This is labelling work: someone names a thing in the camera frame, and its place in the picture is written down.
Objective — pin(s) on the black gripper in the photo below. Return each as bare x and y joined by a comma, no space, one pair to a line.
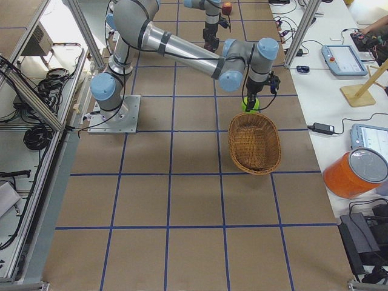
211,32
252,90

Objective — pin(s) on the green apple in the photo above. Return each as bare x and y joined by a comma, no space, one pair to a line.
250,104

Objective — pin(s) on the red yellow apple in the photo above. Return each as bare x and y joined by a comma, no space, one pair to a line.
226,8

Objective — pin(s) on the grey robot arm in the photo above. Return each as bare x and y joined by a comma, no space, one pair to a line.
217,14
133,20

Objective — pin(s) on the woven wicker basket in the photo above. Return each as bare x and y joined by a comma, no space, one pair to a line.
254,143

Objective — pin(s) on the black power adapter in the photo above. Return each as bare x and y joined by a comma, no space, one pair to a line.
322,128

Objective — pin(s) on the blue teach pendant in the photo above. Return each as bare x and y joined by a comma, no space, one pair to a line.
343,60
369,136

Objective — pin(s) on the wooden stand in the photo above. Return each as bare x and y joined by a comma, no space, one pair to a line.
358,95

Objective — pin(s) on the orange bucket with lid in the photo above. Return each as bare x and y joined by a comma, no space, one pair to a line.
356,172

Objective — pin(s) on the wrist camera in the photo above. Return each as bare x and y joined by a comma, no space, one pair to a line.
274,83

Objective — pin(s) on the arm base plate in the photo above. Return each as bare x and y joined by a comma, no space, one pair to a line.
124,120

